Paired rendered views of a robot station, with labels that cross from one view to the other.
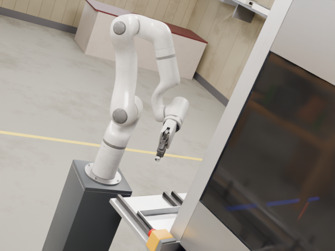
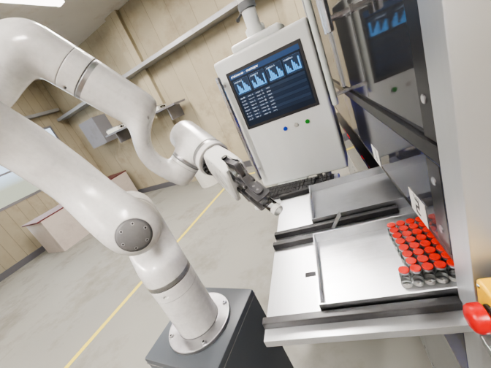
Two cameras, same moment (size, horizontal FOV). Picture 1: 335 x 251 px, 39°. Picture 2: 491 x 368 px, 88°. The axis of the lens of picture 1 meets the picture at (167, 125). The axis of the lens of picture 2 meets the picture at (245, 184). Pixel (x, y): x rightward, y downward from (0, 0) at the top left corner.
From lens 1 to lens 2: 1.56 m
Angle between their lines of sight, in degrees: 23
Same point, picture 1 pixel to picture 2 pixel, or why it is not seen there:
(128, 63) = (39, 147)
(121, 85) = (76, 194)
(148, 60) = not seen: hidden behind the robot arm
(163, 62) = (93, 82)
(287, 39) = not seen: outside the picture
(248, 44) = not seen: hidden behind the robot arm
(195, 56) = (128, 183)
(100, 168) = (193, 323)
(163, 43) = (52, 47)
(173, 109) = (191, 139)
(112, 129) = (146, 264)
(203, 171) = (479, 71)
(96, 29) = (52, 231)
